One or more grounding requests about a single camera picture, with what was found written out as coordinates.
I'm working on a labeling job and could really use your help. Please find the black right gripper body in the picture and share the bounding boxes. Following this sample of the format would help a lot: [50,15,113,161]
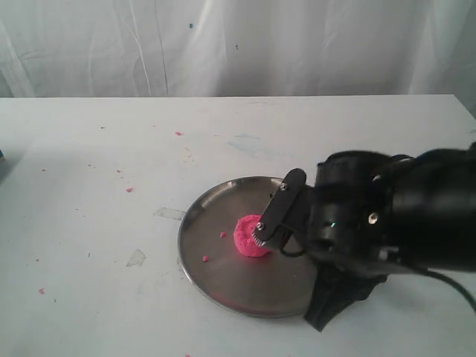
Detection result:
[304,151,413,275]

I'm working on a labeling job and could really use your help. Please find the pink dough lump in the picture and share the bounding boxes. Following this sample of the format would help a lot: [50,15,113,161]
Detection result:
[233,214,270,258]

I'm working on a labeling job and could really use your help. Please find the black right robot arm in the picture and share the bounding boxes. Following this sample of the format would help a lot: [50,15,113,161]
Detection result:
[256,147,475,331]

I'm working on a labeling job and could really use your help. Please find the round steel plate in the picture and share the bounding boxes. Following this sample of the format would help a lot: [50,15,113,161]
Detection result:
[178,176,317,318]

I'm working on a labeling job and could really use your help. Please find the white plastic backdrop sheet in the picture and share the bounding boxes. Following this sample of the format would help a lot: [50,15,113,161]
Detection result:
[1,1,475,97]

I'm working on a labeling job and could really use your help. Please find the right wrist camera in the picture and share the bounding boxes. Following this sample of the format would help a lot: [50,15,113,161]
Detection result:
[252,168,310,257]

